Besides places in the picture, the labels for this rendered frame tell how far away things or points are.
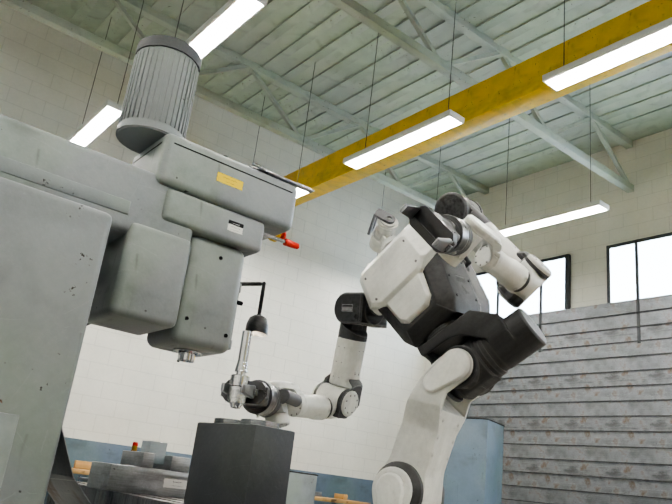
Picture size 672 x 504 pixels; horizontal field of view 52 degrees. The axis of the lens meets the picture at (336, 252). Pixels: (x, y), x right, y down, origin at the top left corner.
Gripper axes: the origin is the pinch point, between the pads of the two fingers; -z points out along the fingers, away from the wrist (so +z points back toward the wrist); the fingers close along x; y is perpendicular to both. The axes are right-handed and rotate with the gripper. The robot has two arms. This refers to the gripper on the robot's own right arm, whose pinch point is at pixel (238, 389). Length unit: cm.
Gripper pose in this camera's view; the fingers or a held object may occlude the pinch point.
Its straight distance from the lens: 172.1
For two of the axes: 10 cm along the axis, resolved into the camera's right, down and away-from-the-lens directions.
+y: -1.1, 9.4, -3.3
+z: 3.1, 3.4, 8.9
